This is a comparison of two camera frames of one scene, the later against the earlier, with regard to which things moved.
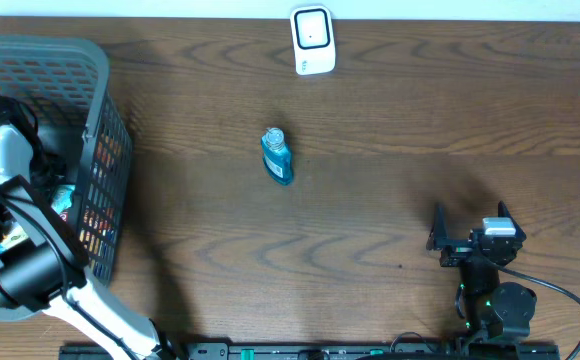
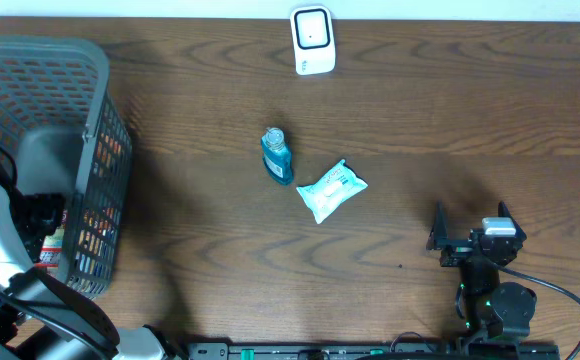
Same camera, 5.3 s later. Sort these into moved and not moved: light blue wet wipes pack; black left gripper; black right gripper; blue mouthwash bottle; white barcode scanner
Moved: black left gripper; light blue wet wipes pack
Not moved: white barcode scanner; blue mouthwash bottle; black right gripper
